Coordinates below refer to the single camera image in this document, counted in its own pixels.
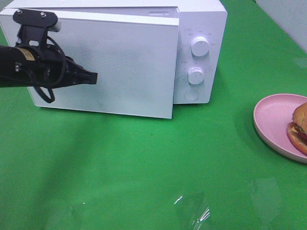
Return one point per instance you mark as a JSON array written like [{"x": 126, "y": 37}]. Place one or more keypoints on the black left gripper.
[{"x": 51, "y": 68}]

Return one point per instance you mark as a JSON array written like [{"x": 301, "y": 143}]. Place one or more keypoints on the white microwave door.
[{"x": 133, "y": 51}]

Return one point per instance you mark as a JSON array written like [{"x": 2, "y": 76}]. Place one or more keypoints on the white microwave knob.
[
  {"x": 195, "y": 76},
  {"x": 199, "y": 46}
]

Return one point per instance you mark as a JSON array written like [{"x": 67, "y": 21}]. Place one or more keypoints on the pink plate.
[{"x": 271, "y": 116}]

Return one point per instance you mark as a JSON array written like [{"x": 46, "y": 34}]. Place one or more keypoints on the burger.
[{"x": 297, "y": 129}]

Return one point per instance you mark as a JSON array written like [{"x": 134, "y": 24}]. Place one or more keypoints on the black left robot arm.
[{"x": 8, "y": 55}]

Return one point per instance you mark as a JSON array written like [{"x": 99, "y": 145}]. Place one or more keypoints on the white microwave oven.
[{"x": 196, "y": 18}]

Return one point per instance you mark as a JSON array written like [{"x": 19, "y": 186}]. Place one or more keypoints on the round microwave door button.
[{"x": 192, "y": 95}]

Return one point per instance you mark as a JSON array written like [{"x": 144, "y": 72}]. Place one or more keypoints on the green table mat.
[{"x": 69, "y": 170}]

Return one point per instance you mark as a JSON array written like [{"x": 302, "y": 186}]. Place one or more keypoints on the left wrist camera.
[{"x": 34, "y": 27}]

